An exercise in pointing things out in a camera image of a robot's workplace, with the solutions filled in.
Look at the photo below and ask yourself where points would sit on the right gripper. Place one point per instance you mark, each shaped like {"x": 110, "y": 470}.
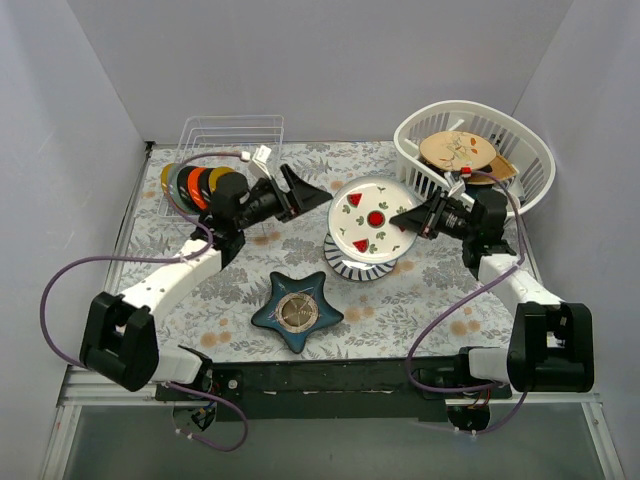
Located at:
{"x": 430, "y": 218}

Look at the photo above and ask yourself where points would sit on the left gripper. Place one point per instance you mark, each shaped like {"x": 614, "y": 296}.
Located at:
{"x": 288, "y": 195}

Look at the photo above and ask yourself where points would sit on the white blue-striped plate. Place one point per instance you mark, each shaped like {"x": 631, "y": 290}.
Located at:
{"x": 350, "y": 269}

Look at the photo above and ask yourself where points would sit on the black glossy plate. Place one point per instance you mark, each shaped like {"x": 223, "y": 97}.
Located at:
{"x": 204, "y": 185}

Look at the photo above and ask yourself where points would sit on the orange red round plate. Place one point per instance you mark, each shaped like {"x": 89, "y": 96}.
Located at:
{"x": 194, "y": 189}

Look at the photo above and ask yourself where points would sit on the dark brown plate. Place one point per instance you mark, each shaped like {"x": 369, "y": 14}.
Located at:
{"x": 181, "y": 183}

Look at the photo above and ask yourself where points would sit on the yellow patterned round plate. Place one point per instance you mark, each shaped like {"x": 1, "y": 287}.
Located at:
{"x": 165, "y": 178}

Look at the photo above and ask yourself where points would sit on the blue floral green plate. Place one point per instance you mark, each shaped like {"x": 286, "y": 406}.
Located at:
{"x": 171, "y": 190}

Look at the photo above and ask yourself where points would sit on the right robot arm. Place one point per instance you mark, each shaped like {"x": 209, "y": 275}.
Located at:
{"x": 551, "y": 342}

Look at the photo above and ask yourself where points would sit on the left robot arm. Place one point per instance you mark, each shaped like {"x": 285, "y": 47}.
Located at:
{"x": 120, "y": 340}

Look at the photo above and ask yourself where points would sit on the beige floral round plate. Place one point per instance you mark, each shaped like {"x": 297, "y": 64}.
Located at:
{"x": 454, "y": 150}

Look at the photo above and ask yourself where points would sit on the tan fan-shaped plate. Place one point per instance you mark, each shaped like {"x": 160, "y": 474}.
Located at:
{"x": 499, "y": 168}

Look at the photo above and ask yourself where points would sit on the floral table mat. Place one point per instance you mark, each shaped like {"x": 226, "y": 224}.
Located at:
{"x": 382, "y": 318}

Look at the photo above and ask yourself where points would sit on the blue star-shaped plate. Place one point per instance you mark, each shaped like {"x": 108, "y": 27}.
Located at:
{"x": 296, "y": 309}

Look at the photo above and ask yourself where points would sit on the white plastic slatted basket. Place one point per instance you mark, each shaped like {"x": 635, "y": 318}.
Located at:
{"x": 523, "y": 148}

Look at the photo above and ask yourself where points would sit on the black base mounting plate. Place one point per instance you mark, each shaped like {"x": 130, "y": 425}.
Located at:
{"x": 340, "y": 389}

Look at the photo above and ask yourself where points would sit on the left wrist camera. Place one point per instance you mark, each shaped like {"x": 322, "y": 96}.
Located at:
{"x": 258, "y": 161}

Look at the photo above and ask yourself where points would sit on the white wire dish rack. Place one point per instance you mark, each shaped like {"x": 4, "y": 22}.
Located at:
{"x": 203, "y": 134}

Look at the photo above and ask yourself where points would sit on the aluminium frame rail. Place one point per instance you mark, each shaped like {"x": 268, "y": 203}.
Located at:
{"x": 82, "y": 388}

